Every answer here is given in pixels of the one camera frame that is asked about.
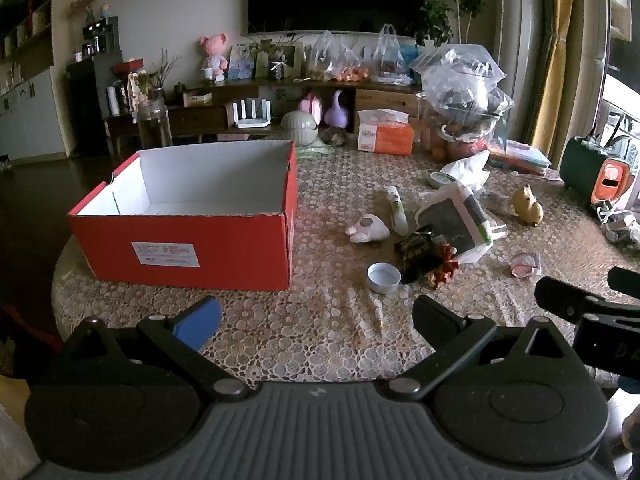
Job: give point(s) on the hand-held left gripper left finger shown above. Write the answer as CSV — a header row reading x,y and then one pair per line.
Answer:
x,y
200,322

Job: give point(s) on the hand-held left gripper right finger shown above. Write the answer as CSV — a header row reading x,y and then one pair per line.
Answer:
x,y
432,320

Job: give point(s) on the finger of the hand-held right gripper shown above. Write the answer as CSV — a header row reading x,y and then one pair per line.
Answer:
x,y
627,280
560,297

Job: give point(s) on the pink wrapper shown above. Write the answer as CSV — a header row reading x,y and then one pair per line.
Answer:
x,y
525,265

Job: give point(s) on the clear plastic stick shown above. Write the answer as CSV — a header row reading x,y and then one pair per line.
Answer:
x,y
378,315

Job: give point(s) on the small white round tin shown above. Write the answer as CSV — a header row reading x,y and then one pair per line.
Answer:
x,y
384,277

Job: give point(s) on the black packet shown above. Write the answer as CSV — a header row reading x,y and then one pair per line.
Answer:
x,y
415,245

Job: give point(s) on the red cardboard box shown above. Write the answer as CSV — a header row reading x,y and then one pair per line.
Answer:
x,y
200,245

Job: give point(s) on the yellow cat figurine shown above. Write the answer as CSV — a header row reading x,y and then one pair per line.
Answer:
x,y
527,207

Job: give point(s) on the white bunny figurine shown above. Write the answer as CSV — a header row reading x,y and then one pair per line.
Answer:
x,y
370,230

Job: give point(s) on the white tube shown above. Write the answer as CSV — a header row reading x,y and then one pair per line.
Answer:
x,y
397,210

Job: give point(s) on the white green packet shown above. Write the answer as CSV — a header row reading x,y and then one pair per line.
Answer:
x,y
475,210

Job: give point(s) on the pale green oval case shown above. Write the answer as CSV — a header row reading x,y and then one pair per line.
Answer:
x,y
442,179

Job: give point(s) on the silver ribbon bundle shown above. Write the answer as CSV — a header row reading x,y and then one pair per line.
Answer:
x,y
620,225

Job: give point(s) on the stack of coloured papers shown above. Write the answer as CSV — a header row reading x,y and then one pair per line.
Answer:
x,y
520,157

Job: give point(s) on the orange tissue box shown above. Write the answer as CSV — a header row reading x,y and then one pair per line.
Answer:
x,y
387,135

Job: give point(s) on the glass jar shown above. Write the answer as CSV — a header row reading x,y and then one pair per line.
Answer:
x,y
154,125

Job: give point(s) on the folded green cloth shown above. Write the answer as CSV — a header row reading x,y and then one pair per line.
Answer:
x,y
312,151

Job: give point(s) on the white router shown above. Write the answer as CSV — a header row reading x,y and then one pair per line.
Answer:
x,y
250,117

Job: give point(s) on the green lidded bowl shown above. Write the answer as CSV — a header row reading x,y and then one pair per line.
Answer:
x,y
299,127

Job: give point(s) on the yellow curtain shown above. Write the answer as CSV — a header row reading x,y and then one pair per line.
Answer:
x,y
555,70

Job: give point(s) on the purple swan toy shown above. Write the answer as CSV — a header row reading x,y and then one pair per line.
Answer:
x,y
337,115

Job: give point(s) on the wooden television cabinet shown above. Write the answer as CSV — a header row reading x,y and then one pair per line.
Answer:
x,y
390,97

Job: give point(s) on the pink toy suitcase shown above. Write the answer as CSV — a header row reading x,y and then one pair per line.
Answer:
x,y
310,107

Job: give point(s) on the dark side cabinet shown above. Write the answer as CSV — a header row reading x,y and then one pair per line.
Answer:
x,y
85,105

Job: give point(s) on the pile of oranges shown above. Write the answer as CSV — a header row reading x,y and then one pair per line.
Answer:
x,y
352,75

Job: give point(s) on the pink bear plush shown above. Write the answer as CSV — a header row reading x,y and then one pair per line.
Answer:
x,y
215,57

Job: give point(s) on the white plastic bag with snacks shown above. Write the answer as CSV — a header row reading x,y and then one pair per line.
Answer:
x,y
392,57

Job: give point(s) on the white standing air conditioner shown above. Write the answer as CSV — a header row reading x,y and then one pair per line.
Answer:
x,y
520,35

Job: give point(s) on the red gift box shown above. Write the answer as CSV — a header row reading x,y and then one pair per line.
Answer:
x,y
129,66

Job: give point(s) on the clear plastic bag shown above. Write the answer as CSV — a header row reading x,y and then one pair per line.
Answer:
x,y
325,55

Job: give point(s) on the coffee machine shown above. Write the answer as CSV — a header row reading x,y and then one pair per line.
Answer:
x,y
100,35

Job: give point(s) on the dried flower vase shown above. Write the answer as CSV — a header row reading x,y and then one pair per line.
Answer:
x,y
85,7

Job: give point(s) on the picture frame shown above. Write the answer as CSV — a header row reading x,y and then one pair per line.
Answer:
x,y
287,60

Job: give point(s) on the wall shelf unit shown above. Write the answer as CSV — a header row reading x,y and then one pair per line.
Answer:
x,y
25,60

